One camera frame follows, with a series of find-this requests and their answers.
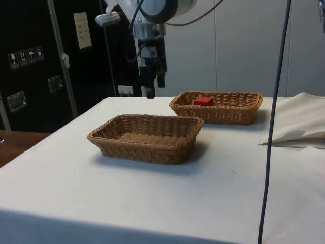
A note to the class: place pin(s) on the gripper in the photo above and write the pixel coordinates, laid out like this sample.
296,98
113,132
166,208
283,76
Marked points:
160,48

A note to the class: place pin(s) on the red cube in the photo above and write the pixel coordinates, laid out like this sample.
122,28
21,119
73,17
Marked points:
203,101

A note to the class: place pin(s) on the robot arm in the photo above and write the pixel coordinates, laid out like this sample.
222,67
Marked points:
182,7

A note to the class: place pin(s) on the wicker basket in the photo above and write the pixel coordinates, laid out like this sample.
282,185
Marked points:
144,150
228,114

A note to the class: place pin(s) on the pale locker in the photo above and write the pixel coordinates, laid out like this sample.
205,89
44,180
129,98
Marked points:
307,56
248,50
190,63

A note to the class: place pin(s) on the black cabinet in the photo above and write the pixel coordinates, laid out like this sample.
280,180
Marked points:
33,30

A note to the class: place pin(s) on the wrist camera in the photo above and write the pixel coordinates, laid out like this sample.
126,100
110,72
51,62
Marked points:
108,18

